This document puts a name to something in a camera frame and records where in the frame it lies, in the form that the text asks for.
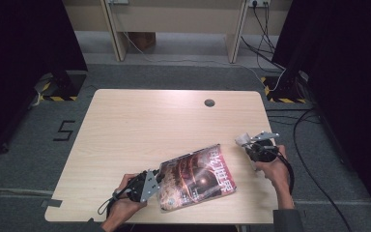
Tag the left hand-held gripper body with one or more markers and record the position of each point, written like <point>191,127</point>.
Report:
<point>148,187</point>

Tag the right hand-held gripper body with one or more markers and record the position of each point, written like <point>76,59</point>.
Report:
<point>264,151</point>

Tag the glossy magazine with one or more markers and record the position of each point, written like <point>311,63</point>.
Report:
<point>196,180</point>

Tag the person's right hand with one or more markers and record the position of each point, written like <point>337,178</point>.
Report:
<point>277,172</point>

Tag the person's left hand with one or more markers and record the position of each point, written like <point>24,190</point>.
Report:
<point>120,209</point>

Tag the black stand base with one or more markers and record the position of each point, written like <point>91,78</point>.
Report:
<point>283,90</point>
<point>66,85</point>

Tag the grey tape piece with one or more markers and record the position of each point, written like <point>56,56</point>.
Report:
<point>53,203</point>

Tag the black curtain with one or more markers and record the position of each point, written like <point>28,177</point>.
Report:
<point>19,64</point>
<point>351,80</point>

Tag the brown cardboard box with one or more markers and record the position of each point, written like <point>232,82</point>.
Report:
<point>143,39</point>

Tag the white wall socket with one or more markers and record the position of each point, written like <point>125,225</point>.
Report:
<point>259,2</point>

